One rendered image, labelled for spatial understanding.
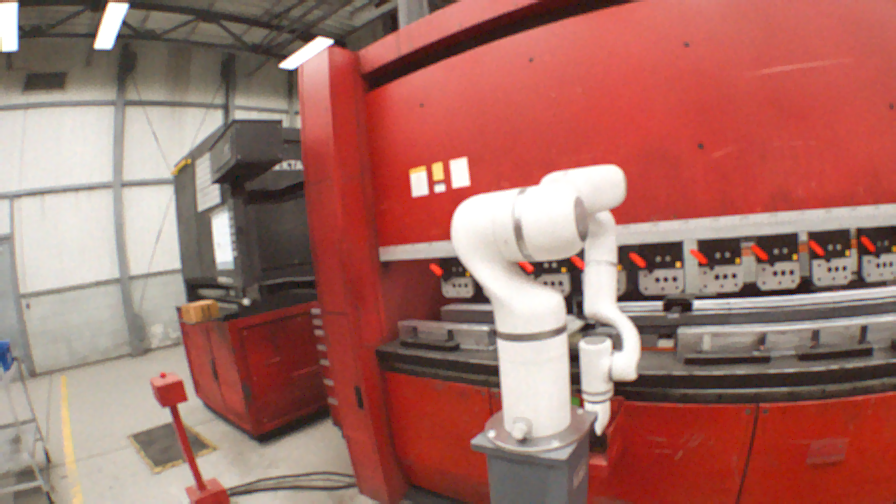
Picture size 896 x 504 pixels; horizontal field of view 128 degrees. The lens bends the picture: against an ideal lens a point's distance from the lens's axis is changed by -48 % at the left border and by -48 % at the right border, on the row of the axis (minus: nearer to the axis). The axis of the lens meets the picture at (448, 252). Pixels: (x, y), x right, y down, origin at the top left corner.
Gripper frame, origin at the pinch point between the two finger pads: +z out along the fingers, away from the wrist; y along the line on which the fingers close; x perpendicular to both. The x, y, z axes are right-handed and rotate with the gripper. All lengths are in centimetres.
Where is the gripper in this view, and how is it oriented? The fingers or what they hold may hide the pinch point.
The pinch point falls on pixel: (598, 441)
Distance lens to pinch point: 123.8
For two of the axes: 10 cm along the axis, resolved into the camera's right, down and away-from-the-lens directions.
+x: 8.0, -0.6, -6.0
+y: -5.8, 1.9, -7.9
